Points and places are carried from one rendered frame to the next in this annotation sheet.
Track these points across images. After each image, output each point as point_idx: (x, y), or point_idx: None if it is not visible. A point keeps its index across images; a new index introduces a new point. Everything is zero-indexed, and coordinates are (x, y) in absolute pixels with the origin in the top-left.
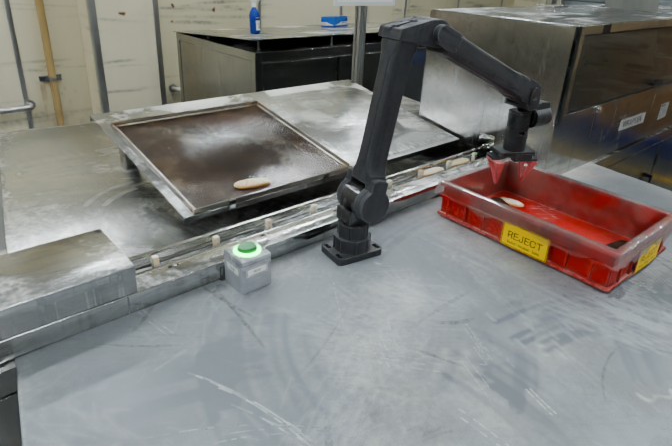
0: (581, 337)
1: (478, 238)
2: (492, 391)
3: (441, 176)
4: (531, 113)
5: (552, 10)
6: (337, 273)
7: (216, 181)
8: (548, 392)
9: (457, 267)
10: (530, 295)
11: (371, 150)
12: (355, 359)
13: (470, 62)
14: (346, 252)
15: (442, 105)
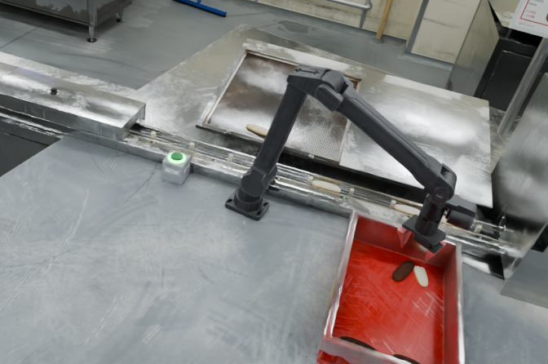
0: (239, 350)
1: (333, 267)
2: (147, 308)
3: (400, 216)
4: (440, 207)
5: None
6: (215, 208)
7: (243, 116)
8: (163, 336)
9: (276, 264)
10: (272, 312)
11: (262, 146)
12: (136, 241)
13: (363, 127)
14: (235, 201)
15: (505, 169)
